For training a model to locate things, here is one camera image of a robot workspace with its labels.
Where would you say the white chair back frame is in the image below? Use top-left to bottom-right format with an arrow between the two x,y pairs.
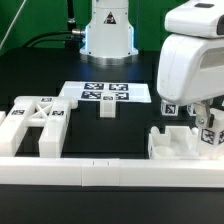
0,96 -> 78,158

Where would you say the white chair seat panel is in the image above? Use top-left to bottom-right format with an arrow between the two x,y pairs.
148,126 -> 200,160

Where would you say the white U-shaped fence frame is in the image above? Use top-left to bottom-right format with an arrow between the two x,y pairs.
0,111 -> 224,187

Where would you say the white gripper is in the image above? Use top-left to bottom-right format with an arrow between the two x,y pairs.
157,34 -> 224,128

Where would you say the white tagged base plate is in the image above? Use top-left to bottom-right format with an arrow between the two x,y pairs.
60,81 -> 151,103

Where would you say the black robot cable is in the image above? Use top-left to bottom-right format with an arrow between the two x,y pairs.
25,29 -> 86,48

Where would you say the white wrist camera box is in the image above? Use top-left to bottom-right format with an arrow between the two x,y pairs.
165,0 -> 224,38

